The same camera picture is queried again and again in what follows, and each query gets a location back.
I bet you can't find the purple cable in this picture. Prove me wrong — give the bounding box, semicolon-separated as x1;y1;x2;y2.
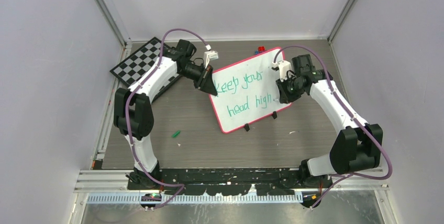
125;28;212;210
273;46;394;210

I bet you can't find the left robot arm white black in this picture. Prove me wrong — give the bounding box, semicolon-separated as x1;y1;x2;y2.
114;39;218;189

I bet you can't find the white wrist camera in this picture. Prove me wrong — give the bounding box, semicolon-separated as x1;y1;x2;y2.
272;60;292;81
203;50;219;68

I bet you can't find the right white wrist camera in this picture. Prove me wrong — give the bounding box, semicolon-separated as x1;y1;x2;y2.
272;60;292;81

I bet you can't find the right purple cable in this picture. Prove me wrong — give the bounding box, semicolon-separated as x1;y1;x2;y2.
273;46;394;210

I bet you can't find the blue red toy figure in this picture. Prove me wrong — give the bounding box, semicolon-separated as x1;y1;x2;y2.
254;46;266;55

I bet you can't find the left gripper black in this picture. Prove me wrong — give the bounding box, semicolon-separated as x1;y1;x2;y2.
179;63;218;96

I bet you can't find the black and white chessboard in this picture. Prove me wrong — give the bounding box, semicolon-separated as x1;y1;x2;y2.
110;37;161;87

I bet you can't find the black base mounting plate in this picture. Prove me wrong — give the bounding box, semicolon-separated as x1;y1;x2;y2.
126;168;332;196

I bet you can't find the whiteboard with red frame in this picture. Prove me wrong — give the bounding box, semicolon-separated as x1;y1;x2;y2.
209;48;290;133

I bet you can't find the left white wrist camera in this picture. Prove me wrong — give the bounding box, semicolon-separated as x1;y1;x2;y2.
203;50;219;68

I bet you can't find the green marker cap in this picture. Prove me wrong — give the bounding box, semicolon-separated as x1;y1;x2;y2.
172;130;181;138

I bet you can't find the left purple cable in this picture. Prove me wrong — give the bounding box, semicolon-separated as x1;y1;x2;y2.
125;28;212;210

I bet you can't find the slotted grey cable duct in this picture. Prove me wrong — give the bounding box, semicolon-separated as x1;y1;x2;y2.
86;192;303;204

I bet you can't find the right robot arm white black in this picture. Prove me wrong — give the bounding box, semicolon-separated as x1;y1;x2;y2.
272;54;383;188

